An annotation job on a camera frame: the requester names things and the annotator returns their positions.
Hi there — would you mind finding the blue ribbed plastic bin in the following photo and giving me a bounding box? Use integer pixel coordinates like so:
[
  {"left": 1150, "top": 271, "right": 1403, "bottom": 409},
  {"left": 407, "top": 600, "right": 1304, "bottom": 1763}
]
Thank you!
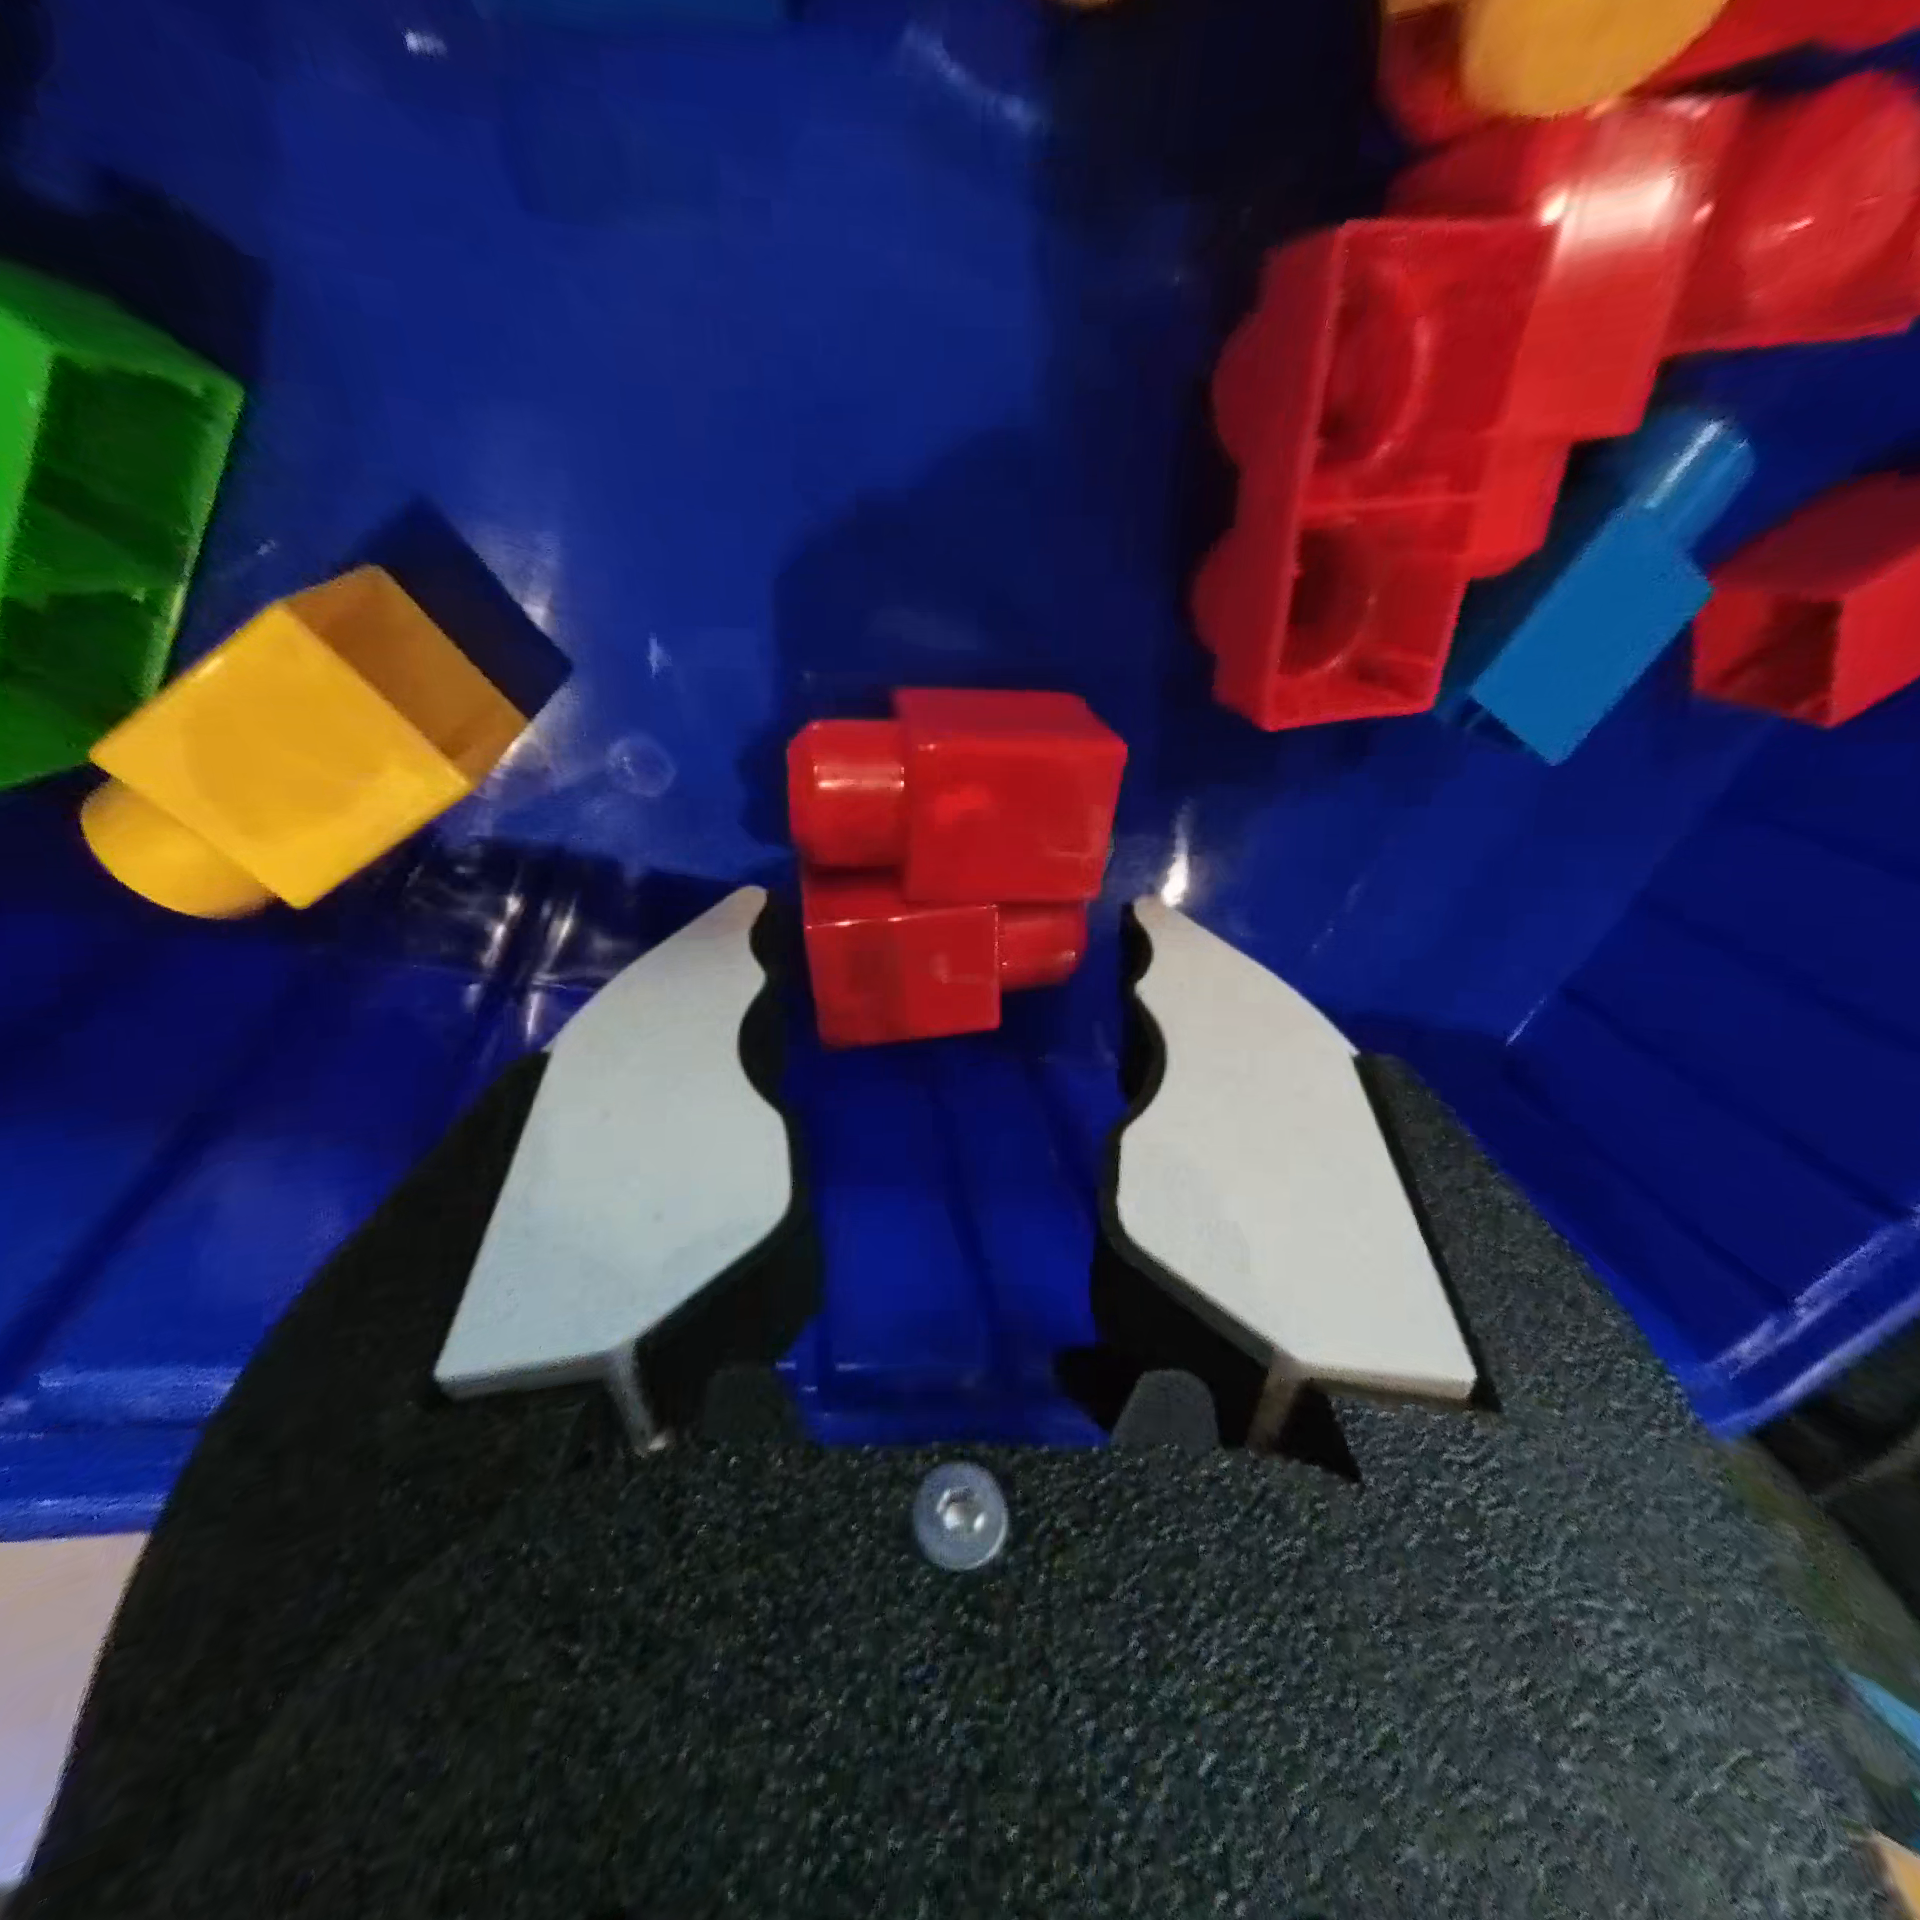
[{"left": 0, "top": 0, "right": 1920, "bottom": 1549}]

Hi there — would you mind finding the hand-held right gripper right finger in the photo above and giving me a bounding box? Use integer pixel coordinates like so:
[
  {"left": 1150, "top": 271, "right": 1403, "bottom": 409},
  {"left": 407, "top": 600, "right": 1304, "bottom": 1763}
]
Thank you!
[{"left": 1096, "top": 896, "right": 1479, "bottom": 1447}]

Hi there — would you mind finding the small red mega block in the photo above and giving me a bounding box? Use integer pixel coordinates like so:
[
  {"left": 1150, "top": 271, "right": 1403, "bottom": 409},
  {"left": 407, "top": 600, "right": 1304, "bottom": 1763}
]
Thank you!
[
  {"left": 802, "top": 878, "right": 1093, "bottom": 1046},
  {"left": 787, "top": 690, "right": 1130, "bottom": 904}
]

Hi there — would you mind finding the pile of coloured mega blocks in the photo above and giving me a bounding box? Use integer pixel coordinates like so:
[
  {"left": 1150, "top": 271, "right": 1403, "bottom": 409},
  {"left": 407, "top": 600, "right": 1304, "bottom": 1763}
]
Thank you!
[{"left": 0, "top": 0, "right": 1920, "bottom": 921}]

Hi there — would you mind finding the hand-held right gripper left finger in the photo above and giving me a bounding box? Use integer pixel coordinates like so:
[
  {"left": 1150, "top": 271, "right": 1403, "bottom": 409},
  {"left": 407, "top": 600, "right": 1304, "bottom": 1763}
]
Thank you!
[{"left": 433, "top": 885, "right": 816, "bottom": 1452}]

